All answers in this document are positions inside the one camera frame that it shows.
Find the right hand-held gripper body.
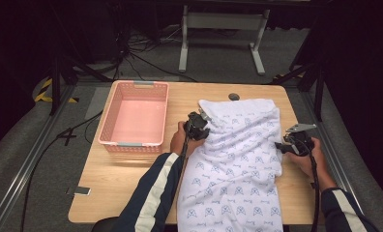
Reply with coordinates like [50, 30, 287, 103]
[281, 123, 317, 158]

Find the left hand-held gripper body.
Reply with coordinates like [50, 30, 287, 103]
[185, 108, 213, 141]

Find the white printed towel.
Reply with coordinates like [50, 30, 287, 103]
[176, 98, 285, 232]

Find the pink plastic basket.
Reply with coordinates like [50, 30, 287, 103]
[98, 80, 170, 155]

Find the person's left hand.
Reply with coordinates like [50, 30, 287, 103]
[169, 121, 205, 159]

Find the person's right hand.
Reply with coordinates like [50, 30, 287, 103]
[284, 136, 339, 191]

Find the black metal stand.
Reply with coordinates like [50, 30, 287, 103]
[48, 52, 114, 117]
[271, 59, 327, 123]

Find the left hand-held gripper cable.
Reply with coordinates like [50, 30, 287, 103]
[174, 121, 192, 207]

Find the hand-held gripper cable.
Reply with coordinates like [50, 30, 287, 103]
[174, 121, 192, 207]
[295, 135, 322, 232]

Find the right hand-held gripper cable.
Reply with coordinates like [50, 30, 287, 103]
[295, 135, 322, 232]

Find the metal floor rail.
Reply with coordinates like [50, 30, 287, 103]
[299, 91, 374, 232]
[0, 84, 77, 232]

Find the bundle of black cables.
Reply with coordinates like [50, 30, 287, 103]
[112, 23, 199, 83]

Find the grey metal table frame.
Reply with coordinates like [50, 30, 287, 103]
[178, 4, 272, 77]

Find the black floor cable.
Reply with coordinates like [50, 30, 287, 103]
[19, 110, 104, 232]

